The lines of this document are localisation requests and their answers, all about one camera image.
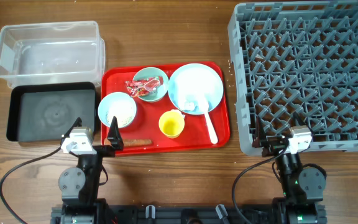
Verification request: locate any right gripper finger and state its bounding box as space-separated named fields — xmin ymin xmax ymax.
xmin=252 ymin=117 xmax=267 ymax=147
xmin=292 ymin=111 xmax=306 ymax=126

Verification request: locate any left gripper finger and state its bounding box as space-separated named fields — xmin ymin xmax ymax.
xmin=62 ymin=117 xmax=82 ymax=139
xmin=106 ymin=116 xmax=124 ymax=151

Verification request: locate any light blue rice bowl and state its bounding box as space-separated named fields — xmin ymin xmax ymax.
xmin=98 ymin=92 xmax=137 ymax=128

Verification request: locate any red snack wrapper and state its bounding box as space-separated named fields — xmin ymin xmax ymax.
xmin=125 ymin=76 xmax=163 ymax=98

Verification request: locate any yellow cup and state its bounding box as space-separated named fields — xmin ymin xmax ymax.
xmin=158 ymin=110 xmax=185 ymax=139

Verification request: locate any white plastic spoon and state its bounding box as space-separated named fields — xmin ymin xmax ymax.
xmin=198 ymin=95 xmax=218 ymax=144

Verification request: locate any mint green bowl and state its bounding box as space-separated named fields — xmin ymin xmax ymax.
xmin=133 ymin=67 xmax=169 ymax=103

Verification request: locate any white tissue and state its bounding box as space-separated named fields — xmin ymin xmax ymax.
xmin=181 ymin=101 xmax=196 ymax=111

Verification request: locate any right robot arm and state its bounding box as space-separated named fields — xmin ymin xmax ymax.
xmin=252 ymin=113 xmax=328 ymax=224

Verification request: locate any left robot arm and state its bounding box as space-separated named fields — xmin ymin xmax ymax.
xmin=50 ymin=117 xmax=124 ymax=224

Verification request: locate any grey dishwasher rack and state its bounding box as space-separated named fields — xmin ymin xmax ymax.
xmin=227 ymin=1 xmax=358 ymax=156

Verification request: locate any orange carrot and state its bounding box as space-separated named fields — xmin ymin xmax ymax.
xmin=103 ymin=138 xmax=153 ymax=148

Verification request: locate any black plastic tray bin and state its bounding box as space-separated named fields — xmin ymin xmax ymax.
xmin=6 ymin=82 xmax=99 ymax=142

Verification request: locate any red serving tray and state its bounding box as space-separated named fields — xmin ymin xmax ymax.
xmin=101 ymin=63 xmax=231 ymax=156

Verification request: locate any clear plastic bin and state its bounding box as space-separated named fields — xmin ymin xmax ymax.
xmin=0 ymin=21 xmax=106 ymax=88

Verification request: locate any light blue plate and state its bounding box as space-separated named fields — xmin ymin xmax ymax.
xmin=168 ymin=63 xmax=224 ymax=115

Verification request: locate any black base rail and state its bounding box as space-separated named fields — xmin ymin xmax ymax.
xmin=50 ymin=203 xmax=328 ymax=224

